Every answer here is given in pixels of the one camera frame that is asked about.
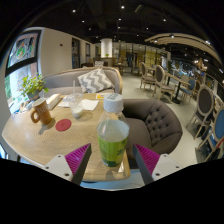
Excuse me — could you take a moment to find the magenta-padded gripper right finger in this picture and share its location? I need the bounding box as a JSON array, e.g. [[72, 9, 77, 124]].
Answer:
[[131, 143, 184, 187]]

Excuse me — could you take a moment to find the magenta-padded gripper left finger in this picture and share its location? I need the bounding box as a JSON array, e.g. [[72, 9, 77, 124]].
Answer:
[[40, 143, 93, 186]]

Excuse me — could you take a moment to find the clear green-labelled drink bottle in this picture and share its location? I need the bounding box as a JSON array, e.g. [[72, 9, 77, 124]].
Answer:
[[96, 93, 131, 168]]

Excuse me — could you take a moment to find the grey tufted armchair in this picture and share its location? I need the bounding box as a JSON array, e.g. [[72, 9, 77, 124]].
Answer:
[[121, 98, 184, 156]]

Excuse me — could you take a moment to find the flat round red coaster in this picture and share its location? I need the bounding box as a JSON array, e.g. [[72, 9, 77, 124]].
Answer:
[[54, 118, 73, 132]]

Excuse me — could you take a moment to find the clear plastic cup with straw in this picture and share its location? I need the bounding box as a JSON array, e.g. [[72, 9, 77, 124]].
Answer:
[[67, 79, 85, 119]]

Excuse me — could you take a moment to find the white paper napkin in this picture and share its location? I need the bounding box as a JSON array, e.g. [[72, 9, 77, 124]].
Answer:
[[81, 98, 100, 112]]

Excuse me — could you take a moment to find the brown ceramic mug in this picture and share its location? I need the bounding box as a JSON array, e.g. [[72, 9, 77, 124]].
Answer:
[[29, 97, 53, 126]]

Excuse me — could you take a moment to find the white menu booklet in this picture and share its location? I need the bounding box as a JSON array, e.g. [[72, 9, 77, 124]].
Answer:
[[46, 93, 63, 110]]

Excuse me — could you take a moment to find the grey white chevron pillow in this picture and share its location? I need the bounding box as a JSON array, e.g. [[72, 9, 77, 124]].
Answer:
[[77, 68, 115, 94]]

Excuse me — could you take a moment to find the grey curved sofa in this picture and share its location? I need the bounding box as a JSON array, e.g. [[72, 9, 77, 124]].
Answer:
[[39, 66, 124, 98]]

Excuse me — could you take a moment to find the group of dining chairs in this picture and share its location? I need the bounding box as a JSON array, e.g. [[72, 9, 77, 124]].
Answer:
[[138, 61, 224, 161]]

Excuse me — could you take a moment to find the green potted plant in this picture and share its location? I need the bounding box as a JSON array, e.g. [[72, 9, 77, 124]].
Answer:
[[18, 73, 49, 101]]

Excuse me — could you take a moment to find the dark-framed decorated window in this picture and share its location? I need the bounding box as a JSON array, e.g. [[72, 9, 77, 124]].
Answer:
[[4, 29, 43, 108]]

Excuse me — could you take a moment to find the group of ceiling lights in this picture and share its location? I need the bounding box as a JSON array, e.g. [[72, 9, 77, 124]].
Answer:
[[71, 3, 211, 44]]

